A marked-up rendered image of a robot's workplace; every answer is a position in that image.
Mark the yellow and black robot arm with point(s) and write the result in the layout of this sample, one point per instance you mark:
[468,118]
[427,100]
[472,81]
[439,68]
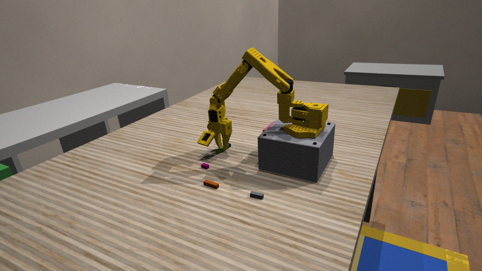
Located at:
[305,118]

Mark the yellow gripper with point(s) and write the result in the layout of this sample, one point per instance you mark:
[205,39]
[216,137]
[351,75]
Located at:
[215,130]

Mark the orange rectangular rod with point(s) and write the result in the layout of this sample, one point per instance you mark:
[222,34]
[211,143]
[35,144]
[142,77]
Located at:
[211,184]

